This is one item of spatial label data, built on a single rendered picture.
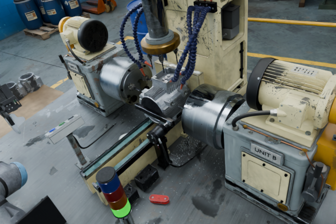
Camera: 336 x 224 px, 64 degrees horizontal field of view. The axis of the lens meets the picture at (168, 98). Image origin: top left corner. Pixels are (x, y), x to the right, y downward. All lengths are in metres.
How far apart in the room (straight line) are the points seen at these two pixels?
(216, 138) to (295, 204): 0.35
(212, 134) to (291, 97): 0.36
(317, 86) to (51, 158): 1.33
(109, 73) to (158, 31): 0.44
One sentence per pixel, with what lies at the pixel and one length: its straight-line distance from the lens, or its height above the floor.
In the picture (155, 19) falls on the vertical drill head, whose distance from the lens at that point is 1.15.
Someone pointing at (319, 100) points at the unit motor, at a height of 1.32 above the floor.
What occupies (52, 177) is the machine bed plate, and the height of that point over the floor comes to 0.80.
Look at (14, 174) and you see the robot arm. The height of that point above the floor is 1.00.
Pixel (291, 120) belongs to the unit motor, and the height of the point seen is 1.27.
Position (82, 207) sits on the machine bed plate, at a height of 0.80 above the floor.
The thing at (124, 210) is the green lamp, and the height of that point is 1.06.
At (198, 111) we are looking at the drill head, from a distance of 1.09.
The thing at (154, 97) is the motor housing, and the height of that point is 1.10.
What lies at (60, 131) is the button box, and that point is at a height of 1.06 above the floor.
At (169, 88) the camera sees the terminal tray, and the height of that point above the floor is 1.11.
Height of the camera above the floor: 1.82
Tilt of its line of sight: 36 degrees down
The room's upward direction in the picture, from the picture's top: 11 degrees counter-clockwise
